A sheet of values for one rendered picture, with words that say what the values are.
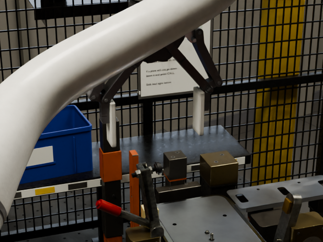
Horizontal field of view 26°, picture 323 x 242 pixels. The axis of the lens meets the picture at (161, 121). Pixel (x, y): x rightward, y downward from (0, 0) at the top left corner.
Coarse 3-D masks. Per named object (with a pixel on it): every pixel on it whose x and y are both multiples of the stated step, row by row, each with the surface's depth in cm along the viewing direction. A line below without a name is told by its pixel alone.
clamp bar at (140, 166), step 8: (144, 168) 147; (152, 168) 149; (160, 168) 148; (136, 176) 148; (144, 176) 147; (144, 184) 148; (152, 184) 148; (144, 192) 149; (152, 192) 149; (144, 200) 151; (152, 200) 150; (144, 208) 154; (152, 208) 151; (152, 216) 151; (152, 224) 152
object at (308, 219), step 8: (304, 216) 162; (312, 216) 162; (320, 216) 162; (296, 224) 159; (304, 224) 159; (312, 224) 159; (320, 224) 159; (296, 232) 157; (304, 232) 158; (312, 232) 159; (320, 232) 160; (296, 240) 158; (304, 240) 159; (312, 240) 160; (320, 240) 160
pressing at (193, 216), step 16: (160, 208) 174; (176, 208) 174; (192, 208) 174; (208, 208) 174; (224, 208) 174; (160, 224) 167; (176, 224) 167; (192, 224) 167; (208, 224) 167; (224, 224) 167; (240, 224) 167; (176, 240) 161; (192, 240) 161; (208, 240) 161; (224, 240) 161; (240, 240) 161; (256, 240) 161
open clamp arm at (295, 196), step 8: (288, 200) 156; (296, 200) 156; (288, 208) 156; (296, 208) 156; (280, 216) 160; (288, 216) 157; (296, 216) 157; (280, 224) 160; (288, 224) 157; (280, 232) 160; (288, 232) 158; (280, 240) 159; (288, 240) 159
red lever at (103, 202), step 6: (96, 204) 148; (102, 204) 147; (108, 204) 148; (102, 210) 148; (108, 210) 148; (114, 210) 149; (120, 210) 149; (120, 216) 150; (126, 216) 150; (132, 216) 151; (138, 216) 153; (138, 222) 152; (144, 222) 153
